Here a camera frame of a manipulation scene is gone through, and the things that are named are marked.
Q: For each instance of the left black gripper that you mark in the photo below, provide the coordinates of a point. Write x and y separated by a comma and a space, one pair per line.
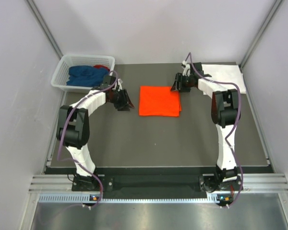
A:
125, 102

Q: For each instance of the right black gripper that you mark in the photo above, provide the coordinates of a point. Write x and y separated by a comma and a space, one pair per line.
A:
179, 79

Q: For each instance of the orange t-shirt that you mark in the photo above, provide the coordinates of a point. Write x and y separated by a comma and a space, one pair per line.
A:
159, 101

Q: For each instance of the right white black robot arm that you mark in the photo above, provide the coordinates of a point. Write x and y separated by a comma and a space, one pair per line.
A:
225, 113

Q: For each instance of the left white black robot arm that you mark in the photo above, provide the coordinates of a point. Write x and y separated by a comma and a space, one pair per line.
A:
73, 129

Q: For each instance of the red t-shirt in basket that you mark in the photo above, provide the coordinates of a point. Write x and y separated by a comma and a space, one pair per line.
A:
101, 67

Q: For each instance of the blue t-shirt in basket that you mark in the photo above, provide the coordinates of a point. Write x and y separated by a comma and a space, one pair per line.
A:
85, 76

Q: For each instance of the white folded t-shirt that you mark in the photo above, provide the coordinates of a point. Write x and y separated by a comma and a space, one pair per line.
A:
221, 73

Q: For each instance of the white plastic basket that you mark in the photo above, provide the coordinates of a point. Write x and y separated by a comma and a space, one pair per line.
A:
61, 73

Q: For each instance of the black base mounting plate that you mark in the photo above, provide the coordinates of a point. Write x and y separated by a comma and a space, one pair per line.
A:
207, 184

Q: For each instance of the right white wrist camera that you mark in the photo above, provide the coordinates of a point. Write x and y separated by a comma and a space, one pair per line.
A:
186, 68

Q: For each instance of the grey slotted cable duct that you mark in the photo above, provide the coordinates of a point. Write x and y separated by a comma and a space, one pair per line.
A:
91, 199

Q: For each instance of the aluminium frame rail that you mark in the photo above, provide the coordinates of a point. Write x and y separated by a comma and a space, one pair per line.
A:
252, 183

